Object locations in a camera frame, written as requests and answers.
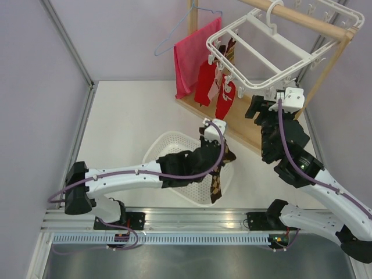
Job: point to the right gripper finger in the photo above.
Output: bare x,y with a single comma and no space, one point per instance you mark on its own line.
261,119
257,102

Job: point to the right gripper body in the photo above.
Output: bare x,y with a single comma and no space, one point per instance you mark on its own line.
272,122

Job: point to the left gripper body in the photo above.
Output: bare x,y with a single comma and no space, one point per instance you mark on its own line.
206,142

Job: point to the red sock with white print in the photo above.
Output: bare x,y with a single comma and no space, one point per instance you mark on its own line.
225,100

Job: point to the brown argyle sock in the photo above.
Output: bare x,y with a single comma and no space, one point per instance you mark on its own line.
215,187

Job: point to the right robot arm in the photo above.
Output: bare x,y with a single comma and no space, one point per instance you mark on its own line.
283,141

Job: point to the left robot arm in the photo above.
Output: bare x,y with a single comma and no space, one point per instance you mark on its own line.
87,189

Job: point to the wooden drying rack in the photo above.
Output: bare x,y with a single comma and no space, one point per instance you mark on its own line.
340,24

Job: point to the pink sock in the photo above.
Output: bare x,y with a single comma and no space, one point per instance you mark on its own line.
215,87

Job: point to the white perforated plastic basket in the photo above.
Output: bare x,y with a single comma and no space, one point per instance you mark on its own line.
180,155

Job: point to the plain red sock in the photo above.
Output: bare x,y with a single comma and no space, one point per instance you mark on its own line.
204,83

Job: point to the pink cloth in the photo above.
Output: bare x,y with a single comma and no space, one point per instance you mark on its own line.
189,54

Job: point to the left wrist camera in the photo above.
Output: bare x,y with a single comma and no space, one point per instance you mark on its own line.
214,129

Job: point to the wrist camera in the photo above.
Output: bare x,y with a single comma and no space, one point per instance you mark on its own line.
292,99
214,129

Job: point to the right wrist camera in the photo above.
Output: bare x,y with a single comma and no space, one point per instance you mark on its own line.
292,99

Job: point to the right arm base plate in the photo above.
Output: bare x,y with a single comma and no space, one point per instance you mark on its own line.
257,221

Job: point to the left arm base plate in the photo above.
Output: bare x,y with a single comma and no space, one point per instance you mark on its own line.
133,220

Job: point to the slotted cable duct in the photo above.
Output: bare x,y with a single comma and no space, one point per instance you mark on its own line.
153,238

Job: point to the aluminium mounting rail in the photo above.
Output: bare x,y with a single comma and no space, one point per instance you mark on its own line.
157,220

